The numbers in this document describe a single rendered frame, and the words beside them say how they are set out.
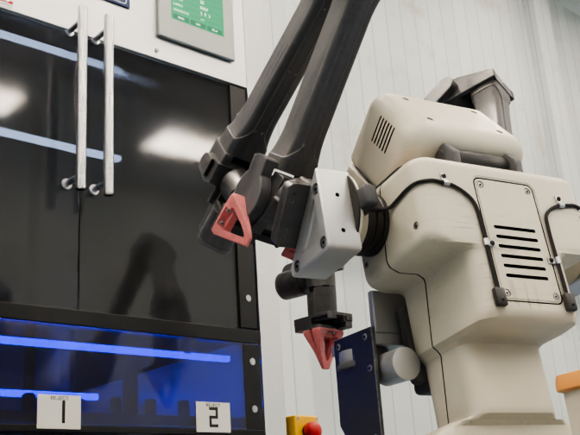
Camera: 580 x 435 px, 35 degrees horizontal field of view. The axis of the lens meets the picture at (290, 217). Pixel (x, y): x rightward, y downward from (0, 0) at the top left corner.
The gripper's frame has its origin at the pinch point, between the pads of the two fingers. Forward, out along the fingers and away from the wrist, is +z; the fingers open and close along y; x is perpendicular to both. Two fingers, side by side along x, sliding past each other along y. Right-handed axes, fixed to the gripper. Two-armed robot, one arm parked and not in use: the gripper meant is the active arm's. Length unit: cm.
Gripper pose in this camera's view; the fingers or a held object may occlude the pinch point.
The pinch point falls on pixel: (325, 364)
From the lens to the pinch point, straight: 173.9
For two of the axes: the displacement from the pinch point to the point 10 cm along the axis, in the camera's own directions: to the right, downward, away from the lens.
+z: 0.4, 9.5, -3.1
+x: -7.5, -1.8, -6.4
